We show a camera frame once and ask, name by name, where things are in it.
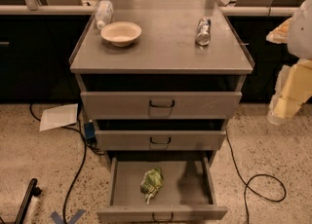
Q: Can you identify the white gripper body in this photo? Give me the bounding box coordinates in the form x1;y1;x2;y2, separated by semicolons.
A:
281;58;312;105

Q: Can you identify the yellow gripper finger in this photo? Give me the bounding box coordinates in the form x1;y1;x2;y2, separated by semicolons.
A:
266;19;292;44
267;65;302;126

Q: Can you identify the green jalapeno chip bag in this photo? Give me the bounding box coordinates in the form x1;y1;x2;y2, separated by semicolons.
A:
140;168;164;204

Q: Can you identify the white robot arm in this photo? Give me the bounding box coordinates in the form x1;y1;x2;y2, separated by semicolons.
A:
266;0;312;125

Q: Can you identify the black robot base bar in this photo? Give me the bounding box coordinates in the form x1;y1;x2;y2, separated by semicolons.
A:
14;178;42;224

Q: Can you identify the grey drawer cabinet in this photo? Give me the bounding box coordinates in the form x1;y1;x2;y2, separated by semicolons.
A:
70;0;254;159

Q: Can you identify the grey bottom drawer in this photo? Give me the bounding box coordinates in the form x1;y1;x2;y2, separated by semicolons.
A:
97;154;227;223

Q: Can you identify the grey drawer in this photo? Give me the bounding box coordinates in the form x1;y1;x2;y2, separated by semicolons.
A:
97;154;227;223
96;131;225;151
81;92;242;120

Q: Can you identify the grey top drawer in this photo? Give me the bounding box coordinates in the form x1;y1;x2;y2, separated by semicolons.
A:
81;92;242;120

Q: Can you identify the grey middle drawer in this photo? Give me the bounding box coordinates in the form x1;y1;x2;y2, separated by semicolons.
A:
96;131;225;151

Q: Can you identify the white paper bowl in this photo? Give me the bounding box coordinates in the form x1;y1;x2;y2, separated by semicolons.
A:
100;21;141;47

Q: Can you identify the clear plastic water bottle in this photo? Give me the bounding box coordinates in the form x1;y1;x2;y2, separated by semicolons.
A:
95;0;113;29

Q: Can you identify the blue power adapter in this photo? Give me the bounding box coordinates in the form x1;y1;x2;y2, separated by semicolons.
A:
84;122;96;143

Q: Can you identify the white paper sheet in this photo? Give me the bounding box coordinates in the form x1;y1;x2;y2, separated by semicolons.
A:
39;103;78;131

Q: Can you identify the blue tape cross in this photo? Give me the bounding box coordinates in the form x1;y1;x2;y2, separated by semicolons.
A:
50;208;87;224

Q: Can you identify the black floor cable right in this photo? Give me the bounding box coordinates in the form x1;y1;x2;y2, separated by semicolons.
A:
225;130;288;224

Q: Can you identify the black floor cable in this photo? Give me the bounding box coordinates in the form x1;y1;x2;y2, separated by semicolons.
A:
225;130;288;224
28;102;105;224

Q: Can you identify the black floor cable left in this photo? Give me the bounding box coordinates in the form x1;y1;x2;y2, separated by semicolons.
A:
28;102;105;224

